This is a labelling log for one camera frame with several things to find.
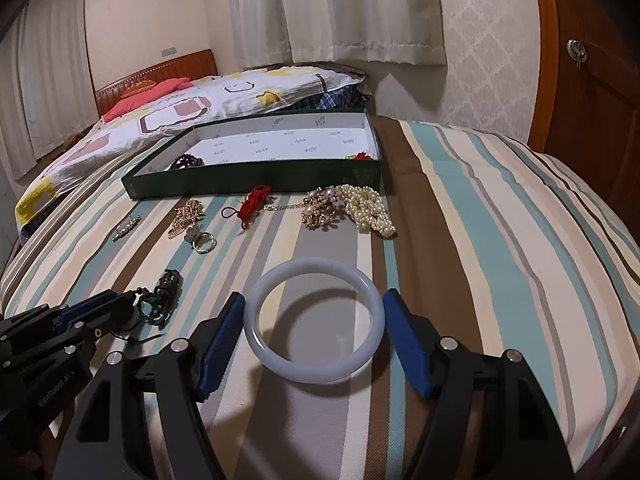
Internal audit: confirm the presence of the red cord bracelet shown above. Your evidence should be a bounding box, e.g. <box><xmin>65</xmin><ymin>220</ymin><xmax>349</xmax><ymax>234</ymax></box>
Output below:
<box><xmin>221</xmin><ymin>185</ymin><xmax>273</xmax><ymax>233</ymax></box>

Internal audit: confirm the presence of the metal door lock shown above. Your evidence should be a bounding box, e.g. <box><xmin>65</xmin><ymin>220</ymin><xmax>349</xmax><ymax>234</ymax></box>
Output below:
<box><xmin>566</xmin><ymin>39</ymin><xmax>588</xmax><ymax>68</ymax></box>

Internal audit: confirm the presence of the gold flower brooch necklace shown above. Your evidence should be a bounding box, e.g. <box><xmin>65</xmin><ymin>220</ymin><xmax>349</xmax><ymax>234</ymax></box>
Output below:
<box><xmin>262</xmin><ymin>186</ymin><xmax>351</xmax><ymax>231</ymax></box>

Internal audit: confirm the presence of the silver ring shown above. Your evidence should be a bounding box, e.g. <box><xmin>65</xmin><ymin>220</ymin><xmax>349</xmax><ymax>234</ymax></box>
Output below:
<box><xmin>184</xmin><ymin>231</ymin><xmax>218</xmax><ymax>255</ymax></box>

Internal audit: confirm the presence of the silver bar hair clip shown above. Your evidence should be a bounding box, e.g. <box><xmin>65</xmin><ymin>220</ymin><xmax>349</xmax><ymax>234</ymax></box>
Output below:
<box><xmin>112</xmin><ymin>215</ymin><xmax>142</xmax><ymax>242</ymax></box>

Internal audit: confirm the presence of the bed with patterned quilt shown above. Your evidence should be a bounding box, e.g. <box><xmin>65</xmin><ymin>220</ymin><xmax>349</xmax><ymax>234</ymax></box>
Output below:
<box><xmin>15</xmin><ymin>65</ymin><xmax>368</xmax><ymax>236</ymax></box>

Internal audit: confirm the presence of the wide white curtain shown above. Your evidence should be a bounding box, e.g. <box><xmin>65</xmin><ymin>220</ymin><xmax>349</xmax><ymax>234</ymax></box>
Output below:
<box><xmin>235</xmin><ymin>0</ymin><xmax>447</xmax><ymax>67</ymax></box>

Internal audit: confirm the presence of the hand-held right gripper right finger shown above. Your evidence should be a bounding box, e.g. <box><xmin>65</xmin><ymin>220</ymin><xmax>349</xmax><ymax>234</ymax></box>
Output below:
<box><xmin>382</xmin><ymin>288</ymin><xmax>576</xmax><ymax>480</ymax></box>

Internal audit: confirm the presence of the wooden door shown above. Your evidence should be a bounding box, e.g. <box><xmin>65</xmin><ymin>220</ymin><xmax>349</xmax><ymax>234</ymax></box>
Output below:
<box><xmin>525</xmin><ymin>0</ymin><xmax>640</xmax><ymax>241</ymax></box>

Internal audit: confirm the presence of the dark red bead bracelet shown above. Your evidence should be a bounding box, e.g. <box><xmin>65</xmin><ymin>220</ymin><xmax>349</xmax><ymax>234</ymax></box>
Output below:
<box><xmin>168</xmin><ymin>153</ymin><xmax>205</xmax><ymax>171</ymax></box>

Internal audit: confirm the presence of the wooden headboard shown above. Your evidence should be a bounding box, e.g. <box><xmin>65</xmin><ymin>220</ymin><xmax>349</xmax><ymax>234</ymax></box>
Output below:
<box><xmin>94</xmin><ymin>49</ymin><xmax>218</xmax><ymax>117</ymax></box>

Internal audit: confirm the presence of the white jade bangle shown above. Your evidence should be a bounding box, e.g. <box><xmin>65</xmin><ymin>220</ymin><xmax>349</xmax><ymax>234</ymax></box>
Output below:
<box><xmin>243</xmin><ymin>257</ymin><xmax>387</xmax><ymax>386</ymax></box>

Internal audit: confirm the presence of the pearl necklace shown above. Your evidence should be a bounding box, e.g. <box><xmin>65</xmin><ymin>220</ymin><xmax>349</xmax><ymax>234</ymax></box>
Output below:
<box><xmin>335</xmin><ymin>184</ymin><xmax>397</xmax><ymax>239</ymax></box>

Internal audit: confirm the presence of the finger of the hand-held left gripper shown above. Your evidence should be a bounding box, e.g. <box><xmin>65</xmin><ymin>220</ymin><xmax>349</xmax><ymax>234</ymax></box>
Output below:
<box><xmin>50</xmin><ymin>290</ymin><xmax>137</xmax><ymax>331</ymax></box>
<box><xmin>30</xmin><ymin>317</ymin><xmax>128</xmax><ymax>361</ymax></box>

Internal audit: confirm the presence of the narrow white curtain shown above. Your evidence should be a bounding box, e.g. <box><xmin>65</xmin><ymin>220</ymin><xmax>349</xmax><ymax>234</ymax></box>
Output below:
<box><xmin>0</xmin><ymin>0</ymin><xmax>98</xmax><ymax>181</ymax></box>

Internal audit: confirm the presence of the dark green shallow box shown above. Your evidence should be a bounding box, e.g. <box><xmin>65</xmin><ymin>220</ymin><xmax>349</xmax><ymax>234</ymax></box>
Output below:
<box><xmin>121</xmin><ymin>108</ymin><xmax>385</xmax><ymax>201</ymax></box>

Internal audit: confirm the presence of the gold leaf brooch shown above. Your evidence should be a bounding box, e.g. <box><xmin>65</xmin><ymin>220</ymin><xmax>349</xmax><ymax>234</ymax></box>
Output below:
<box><xmin>167</xmin><ymin>199</ymin><xmax>206</xmax><ymax>239</ymax></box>

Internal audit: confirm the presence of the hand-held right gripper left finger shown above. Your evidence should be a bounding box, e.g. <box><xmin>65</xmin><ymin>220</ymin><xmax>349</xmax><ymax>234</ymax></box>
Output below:
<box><xmin>60</xmin><ymin>292</ymin><xmax>247</xmax><ymax>480</ymax></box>

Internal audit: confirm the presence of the dark green braided bracelet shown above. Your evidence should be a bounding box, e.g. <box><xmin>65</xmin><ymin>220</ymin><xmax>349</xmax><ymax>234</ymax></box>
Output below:
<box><xmin>112</xmin><ymin>269</ymin><xmax>183</xmax><ymax>348</ymax></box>

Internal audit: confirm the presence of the blue plaid sheet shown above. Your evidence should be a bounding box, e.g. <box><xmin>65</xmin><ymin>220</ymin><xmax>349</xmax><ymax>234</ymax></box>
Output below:
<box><xmin>285</xmin><ymin>85</ymin><xmax>373</xmax><ymax>111</ymax></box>

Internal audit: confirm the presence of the red pillow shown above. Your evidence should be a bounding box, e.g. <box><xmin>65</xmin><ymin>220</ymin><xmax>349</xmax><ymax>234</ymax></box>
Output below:
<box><xmin>102</xmin><ymin>77</ymin><xmax>193</xmax><ymax>122</ymax></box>

